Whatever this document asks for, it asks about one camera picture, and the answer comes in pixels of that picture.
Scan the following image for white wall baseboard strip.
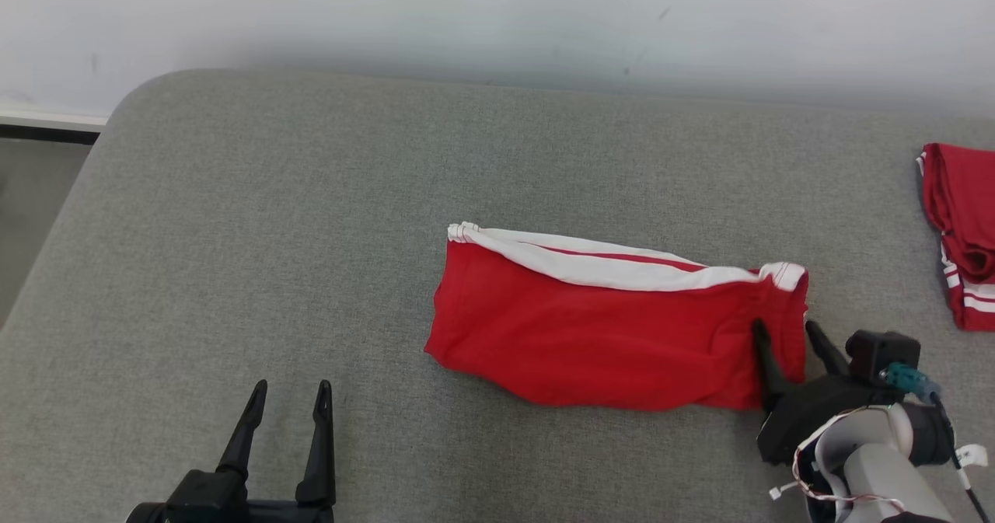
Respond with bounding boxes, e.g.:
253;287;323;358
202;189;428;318
0;103;110;145

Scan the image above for red white jersey shirt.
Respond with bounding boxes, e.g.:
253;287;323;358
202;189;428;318
916;143;995;332

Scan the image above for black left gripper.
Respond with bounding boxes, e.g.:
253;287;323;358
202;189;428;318
128;380;337;523

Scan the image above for red Bulls 23 shorts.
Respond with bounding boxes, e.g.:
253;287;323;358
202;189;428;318
424;221;809;413

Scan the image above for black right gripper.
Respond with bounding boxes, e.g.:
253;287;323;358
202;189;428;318
752;319;906;465

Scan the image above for teal camera cable connector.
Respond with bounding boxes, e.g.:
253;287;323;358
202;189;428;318
882;362;941;401

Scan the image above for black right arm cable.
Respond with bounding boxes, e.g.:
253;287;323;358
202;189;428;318
929;395;992;523

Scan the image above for thin red white wires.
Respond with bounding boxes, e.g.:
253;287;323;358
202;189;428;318
770;410;906;512

